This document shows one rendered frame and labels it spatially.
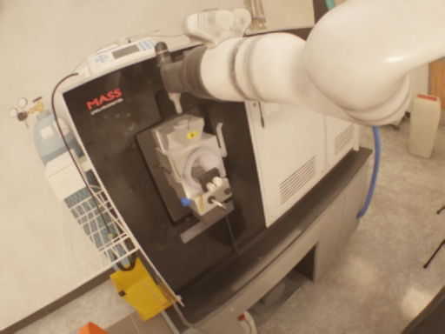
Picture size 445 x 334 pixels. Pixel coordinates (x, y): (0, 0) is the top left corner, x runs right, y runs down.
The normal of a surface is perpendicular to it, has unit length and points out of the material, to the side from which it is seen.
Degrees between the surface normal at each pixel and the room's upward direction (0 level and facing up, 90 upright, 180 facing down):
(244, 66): 74
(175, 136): 90
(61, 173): 90
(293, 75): 89
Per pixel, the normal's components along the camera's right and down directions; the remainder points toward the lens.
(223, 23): 0.62, 0.37
